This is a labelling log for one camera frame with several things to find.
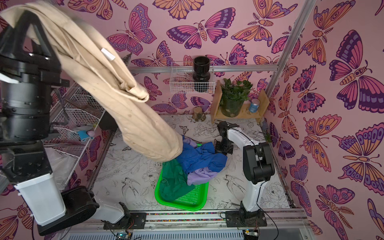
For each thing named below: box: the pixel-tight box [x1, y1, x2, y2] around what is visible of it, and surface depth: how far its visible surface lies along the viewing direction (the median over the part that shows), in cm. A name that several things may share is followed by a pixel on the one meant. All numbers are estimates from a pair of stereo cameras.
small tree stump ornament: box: [192, 106, 206, 122], surface depth 119 cm
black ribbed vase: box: [192, 56, 211, 93], surface depth 84 cm
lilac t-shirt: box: [182, 136, 218, 186], surface depth 78 cm
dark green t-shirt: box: [159, 159, 195, 202], surface depth 82 cm
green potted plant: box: [219, 78, 254, 118], surface depth 104 cm
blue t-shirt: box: [176, 134, 228, 173], surface depth 81 cm
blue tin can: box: [249, 98, 260, 113], surface depth 111 cm
